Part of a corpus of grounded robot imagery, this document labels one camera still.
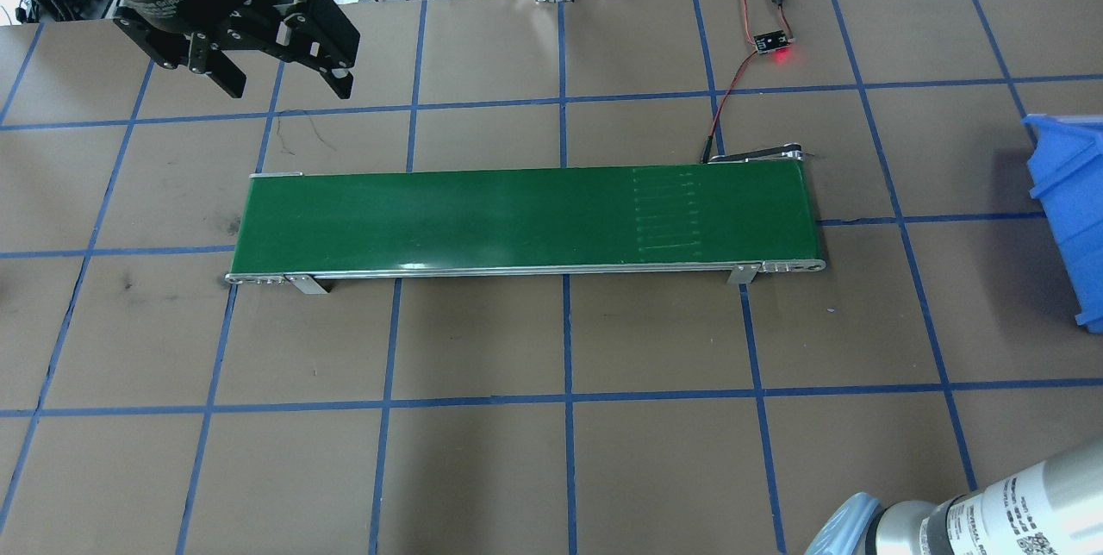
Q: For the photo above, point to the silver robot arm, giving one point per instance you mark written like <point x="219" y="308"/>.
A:
<point x="1017" y="512"/>

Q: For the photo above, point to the green belt conveyor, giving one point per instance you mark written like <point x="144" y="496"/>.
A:
<point x="517" y="219"/>

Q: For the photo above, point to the small black controller board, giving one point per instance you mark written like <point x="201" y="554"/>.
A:
<point x="771" y="42"/>

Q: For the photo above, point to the blue plastic bin white liner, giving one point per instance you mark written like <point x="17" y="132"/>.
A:
<point x="1073" y="210"/>

